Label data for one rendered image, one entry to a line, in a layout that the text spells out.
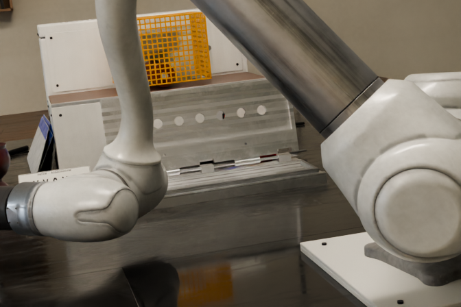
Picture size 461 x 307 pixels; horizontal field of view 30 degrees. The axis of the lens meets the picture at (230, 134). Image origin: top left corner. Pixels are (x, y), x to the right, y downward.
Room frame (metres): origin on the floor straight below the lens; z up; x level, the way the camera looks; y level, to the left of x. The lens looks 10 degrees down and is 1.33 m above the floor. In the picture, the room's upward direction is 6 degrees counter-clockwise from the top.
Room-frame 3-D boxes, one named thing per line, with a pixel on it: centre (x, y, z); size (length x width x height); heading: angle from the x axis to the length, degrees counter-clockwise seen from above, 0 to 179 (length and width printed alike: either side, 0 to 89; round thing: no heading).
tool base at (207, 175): (1.84, 0.04, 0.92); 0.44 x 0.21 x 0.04; 103
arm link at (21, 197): (1.39, 0.34, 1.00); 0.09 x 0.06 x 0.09; 155
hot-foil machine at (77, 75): (2.31, 0.10, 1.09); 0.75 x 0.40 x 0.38; 103
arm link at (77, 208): (1.36, 0.23, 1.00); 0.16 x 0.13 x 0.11; 65
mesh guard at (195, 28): (2.22, 0.17, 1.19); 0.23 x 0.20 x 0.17; 103
